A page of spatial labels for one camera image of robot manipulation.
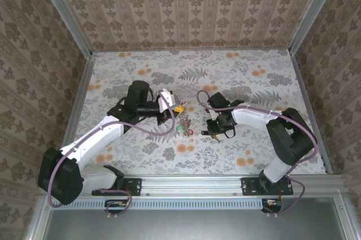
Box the grey metal panel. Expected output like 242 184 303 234
43 197 348 240

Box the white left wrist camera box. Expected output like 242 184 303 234
157 89 175 113

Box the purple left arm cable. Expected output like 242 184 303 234
47 90 177 220

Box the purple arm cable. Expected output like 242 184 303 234
47 90 177 220
196 90 319 218

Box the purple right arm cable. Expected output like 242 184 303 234
196 90 319 218

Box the aluminium side rail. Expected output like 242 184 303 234
289 51 335 175
58 53 98 153

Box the thin aluminium back rail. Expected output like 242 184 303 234
91 48 291 54

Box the wide aluminium front rail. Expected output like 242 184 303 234
42 174 349 196

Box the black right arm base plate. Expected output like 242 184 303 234
241 177 294 197

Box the grey slotted cable duct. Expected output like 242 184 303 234
51 198 265 211

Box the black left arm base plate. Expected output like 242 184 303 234
91 177 142 197

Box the small wired connector board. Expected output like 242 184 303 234
261 198 283 214
104 199 128 215

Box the aluminium corner post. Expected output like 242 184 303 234
288 0 344 55
32 0 94 58

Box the aluminium frame bar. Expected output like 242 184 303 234
335 194 361 240
24 194 54 240

